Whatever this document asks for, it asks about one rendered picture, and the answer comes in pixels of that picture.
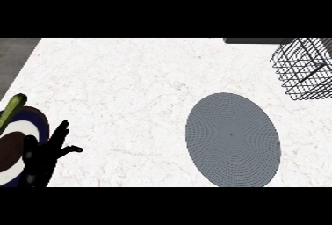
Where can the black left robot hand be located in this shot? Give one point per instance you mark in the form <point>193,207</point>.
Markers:
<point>44,158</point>

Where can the green cucumber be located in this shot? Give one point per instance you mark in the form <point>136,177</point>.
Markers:
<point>11,112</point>

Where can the dark blue white plate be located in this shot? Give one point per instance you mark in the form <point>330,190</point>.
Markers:
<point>17,140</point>

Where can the grey round woven placemat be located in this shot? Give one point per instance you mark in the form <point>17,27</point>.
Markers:
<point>232,140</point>

